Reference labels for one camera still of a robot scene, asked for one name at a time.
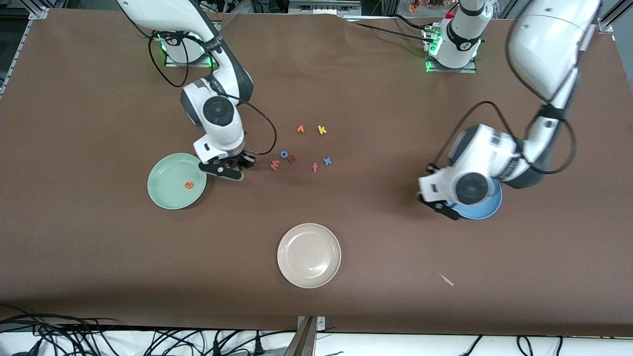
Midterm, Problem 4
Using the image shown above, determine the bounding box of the blue plate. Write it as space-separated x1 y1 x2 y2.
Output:
448 179 503 221

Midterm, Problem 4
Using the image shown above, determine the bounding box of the light green plate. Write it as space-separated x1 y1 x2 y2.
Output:
147 153 207 210

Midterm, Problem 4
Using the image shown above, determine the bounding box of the beige plate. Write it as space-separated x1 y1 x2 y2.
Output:
277 223 342 289

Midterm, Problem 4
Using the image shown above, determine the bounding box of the brown table cover sheet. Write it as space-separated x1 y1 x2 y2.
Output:
0 7 633 337

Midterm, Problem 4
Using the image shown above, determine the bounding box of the orange red background object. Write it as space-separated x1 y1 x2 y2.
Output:
408 0 458 13

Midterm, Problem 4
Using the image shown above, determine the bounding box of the metal background device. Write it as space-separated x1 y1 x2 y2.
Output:
288 0 362 15

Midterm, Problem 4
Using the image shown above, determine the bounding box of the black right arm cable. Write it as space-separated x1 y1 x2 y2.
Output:
148 30 277 156

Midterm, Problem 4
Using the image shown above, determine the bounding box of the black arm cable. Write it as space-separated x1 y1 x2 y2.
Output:
429 0 578 175
148 30 277 156

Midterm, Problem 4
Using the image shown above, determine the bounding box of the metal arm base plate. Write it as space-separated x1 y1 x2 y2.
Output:
165 30 219 68
425 27 478 74

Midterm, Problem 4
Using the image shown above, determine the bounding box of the black cable on table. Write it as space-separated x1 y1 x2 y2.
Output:
354 22 432 44
393 14 433 31

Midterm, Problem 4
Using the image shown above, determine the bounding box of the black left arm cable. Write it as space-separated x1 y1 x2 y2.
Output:
429 0 578 175

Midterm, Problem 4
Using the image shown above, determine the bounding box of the black cable tangle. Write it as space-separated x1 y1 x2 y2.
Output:
0 303 119 356
143 329 297 356

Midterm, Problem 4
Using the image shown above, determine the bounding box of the aluminium bracket at table edge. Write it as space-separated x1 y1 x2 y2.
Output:
284 315 327 356

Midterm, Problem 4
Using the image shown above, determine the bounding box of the aluminium frame rail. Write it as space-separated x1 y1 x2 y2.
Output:
0 6 50 97
596 0 621 34

